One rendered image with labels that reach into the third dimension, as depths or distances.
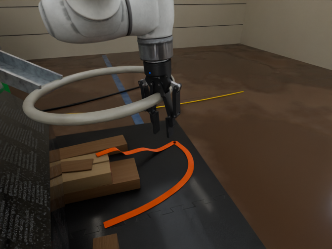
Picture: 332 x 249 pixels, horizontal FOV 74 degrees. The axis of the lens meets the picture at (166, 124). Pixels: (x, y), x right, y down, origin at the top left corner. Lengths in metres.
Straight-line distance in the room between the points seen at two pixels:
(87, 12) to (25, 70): 0.64
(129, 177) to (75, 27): 1.24
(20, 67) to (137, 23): 0.65
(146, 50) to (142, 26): 0.06
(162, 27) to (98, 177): 1.15
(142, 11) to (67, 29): 0.16
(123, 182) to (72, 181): 0.32
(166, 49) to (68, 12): 0.23
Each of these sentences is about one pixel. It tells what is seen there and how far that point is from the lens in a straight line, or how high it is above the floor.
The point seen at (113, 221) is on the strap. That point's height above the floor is 0.02.
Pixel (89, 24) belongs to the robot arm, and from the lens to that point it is 0.48.
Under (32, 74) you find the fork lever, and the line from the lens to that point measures 1.05.
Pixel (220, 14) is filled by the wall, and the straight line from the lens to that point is 6.53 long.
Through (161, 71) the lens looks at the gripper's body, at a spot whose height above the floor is 1.02.
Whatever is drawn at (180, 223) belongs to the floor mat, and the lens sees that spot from 1.46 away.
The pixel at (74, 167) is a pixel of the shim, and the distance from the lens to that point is 1.60.
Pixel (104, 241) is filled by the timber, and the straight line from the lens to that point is 1.29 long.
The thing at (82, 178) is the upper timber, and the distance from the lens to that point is 1.52.
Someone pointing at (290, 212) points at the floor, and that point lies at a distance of 1.72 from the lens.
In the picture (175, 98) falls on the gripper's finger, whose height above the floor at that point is 0.95.
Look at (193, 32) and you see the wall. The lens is 6.21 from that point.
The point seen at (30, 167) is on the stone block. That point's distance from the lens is 0.92.
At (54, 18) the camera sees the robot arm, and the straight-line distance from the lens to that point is 0.50.
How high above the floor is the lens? 1.20
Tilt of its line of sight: 30 degrees down
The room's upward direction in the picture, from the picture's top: straight up
